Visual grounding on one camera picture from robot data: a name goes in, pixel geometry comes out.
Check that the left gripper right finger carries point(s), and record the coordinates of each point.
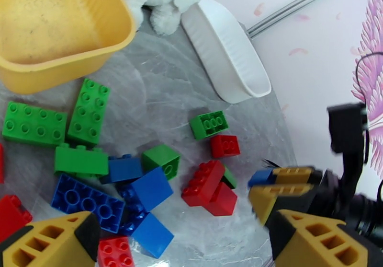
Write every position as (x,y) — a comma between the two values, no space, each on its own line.
(314,245)

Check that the aluminium frame post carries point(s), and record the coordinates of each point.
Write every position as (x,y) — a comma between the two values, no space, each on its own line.
(299,4)

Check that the small green lego brick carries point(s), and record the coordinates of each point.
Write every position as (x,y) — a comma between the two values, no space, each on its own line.
(229,180)

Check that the yellow plastic bin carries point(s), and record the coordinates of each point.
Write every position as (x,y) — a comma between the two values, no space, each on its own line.
(57,20)

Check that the green two-by-four lego brick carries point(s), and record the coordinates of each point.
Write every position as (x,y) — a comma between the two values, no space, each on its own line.
(34,124)
(80,162)
(88,112)

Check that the white plastic bin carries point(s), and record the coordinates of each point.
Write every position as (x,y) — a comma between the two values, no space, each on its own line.
(227,53)

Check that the blue two-by-four lego brick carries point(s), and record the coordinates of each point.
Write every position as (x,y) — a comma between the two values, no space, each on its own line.
(86,201)

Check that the green two-by-two lego brick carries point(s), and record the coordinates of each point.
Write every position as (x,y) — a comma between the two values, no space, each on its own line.
(160,156)

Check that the small blue lego brick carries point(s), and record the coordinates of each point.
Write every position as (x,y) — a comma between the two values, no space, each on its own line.
(260,177)

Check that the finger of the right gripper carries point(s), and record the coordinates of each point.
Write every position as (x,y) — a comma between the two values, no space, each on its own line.
(294,175)
(269,198)

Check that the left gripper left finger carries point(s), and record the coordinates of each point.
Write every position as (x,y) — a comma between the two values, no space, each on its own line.
(51,242)

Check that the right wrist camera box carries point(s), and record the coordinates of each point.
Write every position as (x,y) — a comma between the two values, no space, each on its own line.
(347,128)

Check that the red two-by-two lego brick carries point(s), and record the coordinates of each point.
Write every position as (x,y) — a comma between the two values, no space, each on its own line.
(223,201)
(225,146)
(115,252)
(10,215)

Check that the blue two-by-two lego brick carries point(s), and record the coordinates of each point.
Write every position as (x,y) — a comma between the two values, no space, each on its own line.
(124,170)
(152,235)
(151,188)

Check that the red two-by-three lego brick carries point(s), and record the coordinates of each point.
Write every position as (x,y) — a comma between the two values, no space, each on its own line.
(203,183)

